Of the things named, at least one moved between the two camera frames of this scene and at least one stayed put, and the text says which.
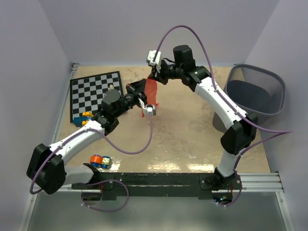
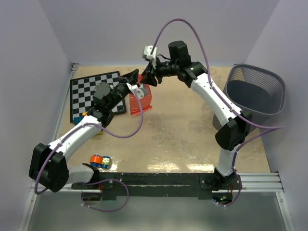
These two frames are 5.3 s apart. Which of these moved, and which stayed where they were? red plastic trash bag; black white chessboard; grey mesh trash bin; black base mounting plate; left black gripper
Moved: left black gripper; red plastic trash bag
Stayed: black white chessboard; black base mounting plate; grey mesh trash bin
